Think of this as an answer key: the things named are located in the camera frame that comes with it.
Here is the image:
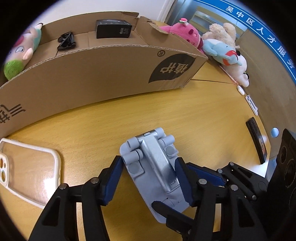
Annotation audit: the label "pink bear plush toy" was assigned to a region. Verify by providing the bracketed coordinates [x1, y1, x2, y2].
[158, 18, 204, 49]

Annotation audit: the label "blue plush toy red band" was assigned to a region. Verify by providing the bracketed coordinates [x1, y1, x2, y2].
[203, 39, 238, 66]

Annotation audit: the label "brown cardboard box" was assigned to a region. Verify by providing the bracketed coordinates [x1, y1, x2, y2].
[0, 11, 208, 138]

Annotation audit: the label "clear phone case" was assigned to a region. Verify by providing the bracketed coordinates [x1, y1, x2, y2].
[0, 138, 62, 208]

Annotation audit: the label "pink transparent pen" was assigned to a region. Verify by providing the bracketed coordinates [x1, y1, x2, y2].
[220, 66, 238, 86]

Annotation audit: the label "grey folding phone stand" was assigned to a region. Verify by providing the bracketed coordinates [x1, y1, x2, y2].
[245, 95, 259, 116]
[120, 127, 185, 224]

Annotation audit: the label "black sunglasses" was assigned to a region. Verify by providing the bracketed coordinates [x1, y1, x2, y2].
[57, 31, 77, 51]

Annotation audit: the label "grey glass door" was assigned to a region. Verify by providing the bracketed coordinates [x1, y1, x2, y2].
[171, 0, 245, 33]

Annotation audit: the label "wooden desk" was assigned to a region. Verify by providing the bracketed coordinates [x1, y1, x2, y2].
[0, 20, 281, 241]

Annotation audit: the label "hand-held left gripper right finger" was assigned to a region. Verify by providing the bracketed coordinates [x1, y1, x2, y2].
[174, 158, 269, 241]

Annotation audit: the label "white plush toy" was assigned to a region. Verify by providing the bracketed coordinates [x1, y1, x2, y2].
[228, 50, 250, 88]

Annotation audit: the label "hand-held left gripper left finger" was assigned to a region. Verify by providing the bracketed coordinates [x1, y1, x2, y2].
[32, 156, 123, 241]

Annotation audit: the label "green and pink plush toy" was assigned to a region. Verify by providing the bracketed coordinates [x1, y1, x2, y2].
[3, 23, 44, 80]

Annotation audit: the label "beige plush toy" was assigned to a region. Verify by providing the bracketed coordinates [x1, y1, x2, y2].
[202, 22, 237, 47]

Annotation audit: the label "small black box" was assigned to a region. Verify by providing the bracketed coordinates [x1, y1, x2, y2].
[96, 20, 133, 39]

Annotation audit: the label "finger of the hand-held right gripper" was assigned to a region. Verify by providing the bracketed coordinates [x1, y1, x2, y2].
[151, 200, 196, 241]
[187, 162, 269, 202]

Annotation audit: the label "blue wall banner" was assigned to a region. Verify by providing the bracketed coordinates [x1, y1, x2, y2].
[194, 0, 296, 81]

